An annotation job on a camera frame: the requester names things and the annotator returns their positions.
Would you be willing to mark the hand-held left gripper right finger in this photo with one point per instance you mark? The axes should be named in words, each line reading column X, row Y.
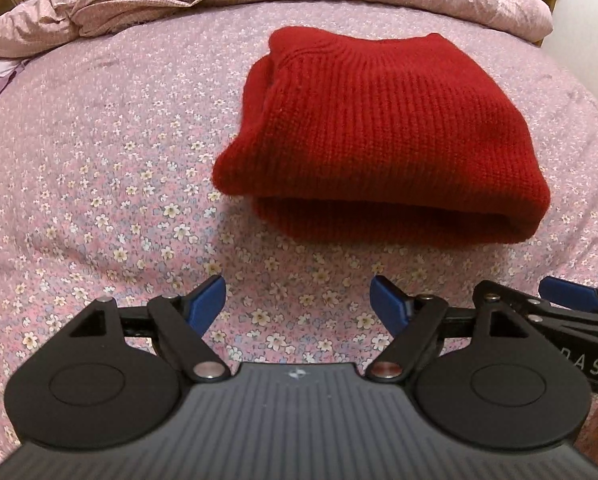
column 389, row 300

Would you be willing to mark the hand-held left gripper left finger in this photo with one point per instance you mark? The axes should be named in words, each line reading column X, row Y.
column 206, row 302

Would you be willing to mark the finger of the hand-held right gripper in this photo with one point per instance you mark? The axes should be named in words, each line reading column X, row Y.
column 569, row 292
column 569, row 315

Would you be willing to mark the red knit sweater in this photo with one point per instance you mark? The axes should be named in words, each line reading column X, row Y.
column 369, row 135

